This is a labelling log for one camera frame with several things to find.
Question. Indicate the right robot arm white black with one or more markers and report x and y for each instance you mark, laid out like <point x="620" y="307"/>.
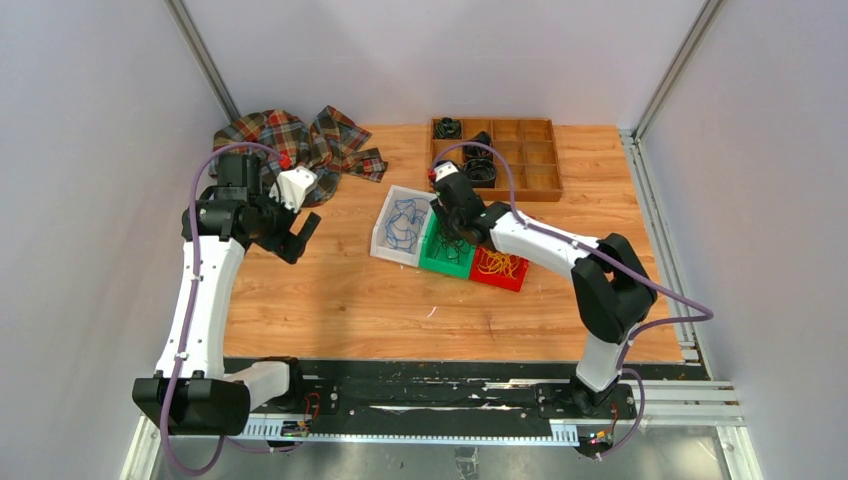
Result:
<point x="609" y="281"/>

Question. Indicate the green plastic bin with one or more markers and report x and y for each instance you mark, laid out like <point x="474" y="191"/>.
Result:
<point x="445" y="256"/>

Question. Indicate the wooden compartment tray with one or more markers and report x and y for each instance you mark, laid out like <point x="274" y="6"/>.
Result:
<point x="524" y="153"/>

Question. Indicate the rolled belt middle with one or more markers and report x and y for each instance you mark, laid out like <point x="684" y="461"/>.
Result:
<point x="479" y="147"/>

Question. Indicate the plaid cloth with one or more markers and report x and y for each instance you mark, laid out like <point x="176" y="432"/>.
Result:
<point x="330" y="146"/>

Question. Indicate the red plastic bin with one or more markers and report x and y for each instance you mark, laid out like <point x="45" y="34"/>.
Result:
<point x="497" y="269"/>

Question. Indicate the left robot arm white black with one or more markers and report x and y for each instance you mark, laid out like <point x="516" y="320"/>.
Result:
<point x="190" y="391"/>

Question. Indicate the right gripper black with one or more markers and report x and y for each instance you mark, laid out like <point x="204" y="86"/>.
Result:
<point x="442" y="216"/>

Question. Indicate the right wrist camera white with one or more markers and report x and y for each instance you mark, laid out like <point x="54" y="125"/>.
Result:
<point x="443" y="173"/>

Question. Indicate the rolled belt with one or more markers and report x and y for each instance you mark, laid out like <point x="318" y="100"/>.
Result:
<point x="479" y="147"/>
<point x="447" y="128"/>
<point x="481" y="172"/>

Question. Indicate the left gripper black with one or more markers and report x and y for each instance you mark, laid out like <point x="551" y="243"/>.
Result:
<point x="286" y="244"/>

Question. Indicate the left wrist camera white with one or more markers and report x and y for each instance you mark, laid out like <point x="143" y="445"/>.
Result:
<point x="291" y="188"/>

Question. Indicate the rolled belt bottom right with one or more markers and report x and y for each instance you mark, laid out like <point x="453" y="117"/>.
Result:
<point x="481" y="172"/>

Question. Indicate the white plastic bin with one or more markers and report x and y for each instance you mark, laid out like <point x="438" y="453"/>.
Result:
<point x="397" y="235"/>

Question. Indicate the rolled belt top left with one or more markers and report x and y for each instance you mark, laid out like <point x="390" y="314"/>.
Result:
<point x="447" y="128"/>

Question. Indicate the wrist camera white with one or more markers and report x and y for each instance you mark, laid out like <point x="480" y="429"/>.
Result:
<point x="443" y="173"/>
<point x="291" y="188"/>

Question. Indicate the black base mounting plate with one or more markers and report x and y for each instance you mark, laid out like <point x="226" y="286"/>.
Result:
<point x="442" y="400"/>

